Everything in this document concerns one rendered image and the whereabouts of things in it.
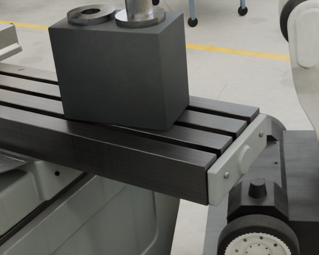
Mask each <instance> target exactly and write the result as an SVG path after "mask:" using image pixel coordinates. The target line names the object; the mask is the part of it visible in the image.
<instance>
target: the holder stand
mask: <svg viewBox="0 0 319 255"><path fill-rule="evenodd" d="M152 9H153V13H152V14H150V15H148V16H145V17H129V16H127V13H126V9H124V10H115V8H114V7H113V6H111V5H103V4H99V5H87V6H82V7H78V8H75V9H72V10H70V11H69V12H68V13H67V17H65V18H63V19H62V20H60V21H58V22H57V23H55V24H53V25H51V26H50V27H49V28H48V32H49V37H50V42H51V47H52V53H53V58H54V63H55V69H56V74H57V79H58V85H59V90H60V96H61V101H62V106H63V112H64V117H65V118H68V119H76V120H84V121H92V122H100V123H108V124H116V125H124V126H132V127H137V128H145V129H152V130H160V131H168V130H169V128H170V127H171V126H172V125H173V123H174V122H175V121H176V120H177V118H178V117H179V116H180V114H181V113H182V112H183V111H184V109H185V108H186V107H187V106H188V104H189V103H190V102H189V87H188V73H187V58H186V43H185V28H184V14H183V13H182V12H166V11H165V10H164V9H163V8H160V7H154V6H152Z"/></svg>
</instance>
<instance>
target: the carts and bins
mask: <svg viewBox="0 0 319 255"><path fill-rule="evenodd" d="M159 2H160V0H152V4H153V5H154V6H156V5H158V4H159ZM189 12H190V18H189V19H188V22H187V23H188V25H189V26H191V27H195V26H197V23H198V20H197V18H195V12H194V0H189ZM247 12H248V8H247V7H246V6H245V0H240V7H239V9H238V13H239V14H240V15H242V16H244V15H245V14H246V13H247Z"/></svg>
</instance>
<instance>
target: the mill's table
mask: <svg viewBox="0 0 319 255"><path fill-rule="evenodd" d="M189 102H190V103H189V104H188V106H187V107H186V108H185V109H184V111H183V112H182V113H181V114H180V116H179V117H178V118H177V120H176V121H175V122H174V123H173V125H172V126H171V127H170V128H169V130H168V131H160V130H152V129H145V128H140V127H132V126H124V125H116V124H108V123H100V122H92V121H84V120H76V119H68V118H65V117H64V112H63V106H62V101H61V96H60V90H59V85H58V79H57V74H56V72H53V71H47V70H41V69H36V68H30V67H24V66H18V65H13V64H7V63H1V62H0V148H1V149H5V150H8V151H12V152H16V153H19V154H23V155H26V156H30V157H33V158H37V159H41V160H44V161H48V162H51V163H55V164H58V165H62V166H66V167H69V168H73V169H76V170H79V171H83V172H87V173H90V174H94V175H97V176H101V177H105V178H108V179H112V180H115V181H119V182H122V183H126V184H130V185H133V186H137V187H140V188H144V189H147V190H151V191H155V192H158V193H162V194H165V195H169V196H173V197H176V198H180V199H184V200H187V201H191V202H194V203H198V204H201V205H205V206H207V205H208V204H209V205H213V206H218V204H219V203H220V202H221V201H222V199H223V198H224V197H225V196H226V195H227V193H228V192H229V191H230V190H231V189H232V187H233V186H234V185H235V184H236V183H237V182H238V180H239V179H240V178H241V177H242V176H243V175H244V174H246V173H247V171H248V169H249V167H250V165H251V164H252V162H253V161H254V160H255V159H256V157H257V156H258V155H259V154H260V152H261V151H262V150H263V149H264V148H265V146H266V138H267V116H266V115H265V114H260V108H259V107H254V106H248V105H242V104H236V103H230V102H224V101H219V100H213V99H207V98H201V97H196V96H189Z"/></svg>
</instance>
